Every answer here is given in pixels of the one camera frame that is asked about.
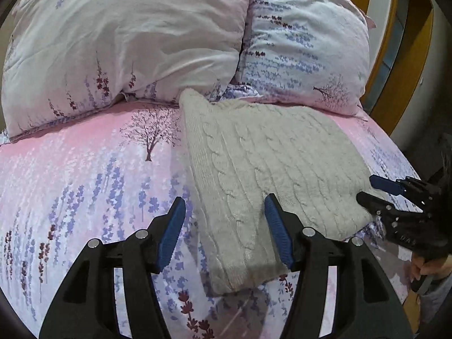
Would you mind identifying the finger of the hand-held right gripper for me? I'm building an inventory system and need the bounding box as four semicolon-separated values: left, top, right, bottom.
370;174;430;206
356;191;397;218

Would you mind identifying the pale blue floral pillow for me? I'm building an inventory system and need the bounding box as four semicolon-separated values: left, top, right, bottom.
235;0;377;116

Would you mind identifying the pink floral bed sheet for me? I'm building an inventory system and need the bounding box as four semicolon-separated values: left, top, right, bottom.
0;85;424;339

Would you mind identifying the person's right hand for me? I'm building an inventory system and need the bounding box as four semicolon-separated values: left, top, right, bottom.
411;255;446;280

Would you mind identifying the white floral pillow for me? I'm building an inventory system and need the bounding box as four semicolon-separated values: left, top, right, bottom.
0;0;252;140

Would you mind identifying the wooden bed frame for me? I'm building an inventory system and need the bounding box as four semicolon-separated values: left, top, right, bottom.
338;0;436;139

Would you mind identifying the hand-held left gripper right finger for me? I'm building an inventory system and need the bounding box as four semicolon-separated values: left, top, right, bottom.
264;194;414;339

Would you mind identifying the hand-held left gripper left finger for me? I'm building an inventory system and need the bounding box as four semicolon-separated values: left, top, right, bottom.
39;196;186;339

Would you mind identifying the beige cable-knit sweater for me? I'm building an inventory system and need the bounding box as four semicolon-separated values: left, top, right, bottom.
178;88;389;295

